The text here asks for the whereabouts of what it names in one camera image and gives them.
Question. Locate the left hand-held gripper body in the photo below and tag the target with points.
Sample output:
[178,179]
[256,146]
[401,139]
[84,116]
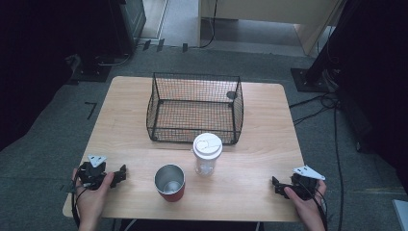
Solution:
[91,174]

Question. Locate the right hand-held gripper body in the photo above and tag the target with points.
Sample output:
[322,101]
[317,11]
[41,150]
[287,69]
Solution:
[304,187]

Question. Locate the red metal cup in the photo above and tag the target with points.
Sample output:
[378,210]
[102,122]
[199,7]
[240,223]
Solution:
[174,195]

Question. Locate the clear cup with white lid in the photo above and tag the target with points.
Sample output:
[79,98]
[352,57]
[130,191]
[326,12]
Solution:
[207,146]

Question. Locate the person's right hand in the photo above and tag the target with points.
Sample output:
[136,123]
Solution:
[309,208]

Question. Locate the person's left hand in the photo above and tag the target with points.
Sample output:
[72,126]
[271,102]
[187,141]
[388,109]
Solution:
[91,202]

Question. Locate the wooden table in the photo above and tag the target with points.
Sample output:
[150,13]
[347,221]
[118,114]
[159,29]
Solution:
[125,128]

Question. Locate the pale grey flat object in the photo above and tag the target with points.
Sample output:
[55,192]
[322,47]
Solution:
[401,216]

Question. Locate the dark curtain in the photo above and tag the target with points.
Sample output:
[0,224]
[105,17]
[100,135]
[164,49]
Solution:
[375,80]
[35,64]

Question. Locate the short black tape strip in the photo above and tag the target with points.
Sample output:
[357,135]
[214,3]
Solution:
[184,47]
[160,45]

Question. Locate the black cabinet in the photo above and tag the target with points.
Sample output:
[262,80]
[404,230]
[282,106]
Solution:
[131,22]

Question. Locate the beige wooden partition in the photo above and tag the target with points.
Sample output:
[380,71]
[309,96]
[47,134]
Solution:
[275,9]

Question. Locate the black stand base plate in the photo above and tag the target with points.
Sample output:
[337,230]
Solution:
[308,82]
[91,72]

